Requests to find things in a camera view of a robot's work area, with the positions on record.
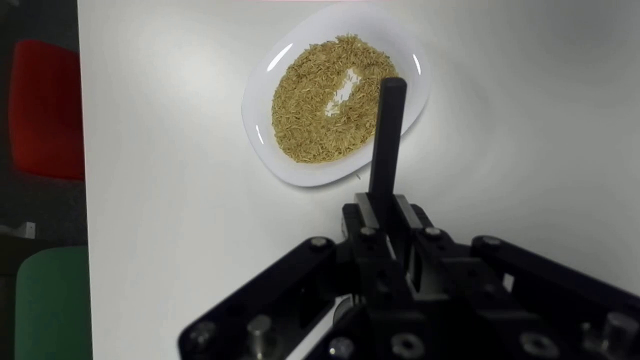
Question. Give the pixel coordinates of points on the red chair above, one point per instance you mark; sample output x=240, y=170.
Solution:
x=47, y=111

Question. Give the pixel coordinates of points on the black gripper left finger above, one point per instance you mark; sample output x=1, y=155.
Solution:
x=280, y=292

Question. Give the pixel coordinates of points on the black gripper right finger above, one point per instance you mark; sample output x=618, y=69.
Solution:
x=521, y=301

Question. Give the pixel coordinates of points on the green chair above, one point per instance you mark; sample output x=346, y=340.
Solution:
x=52, y=307

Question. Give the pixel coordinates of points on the large brown sugar heap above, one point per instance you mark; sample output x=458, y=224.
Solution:
x=303, y=121

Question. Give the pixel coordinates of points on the white bowl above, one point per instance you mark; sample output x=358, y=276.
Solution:
x=260, y=126

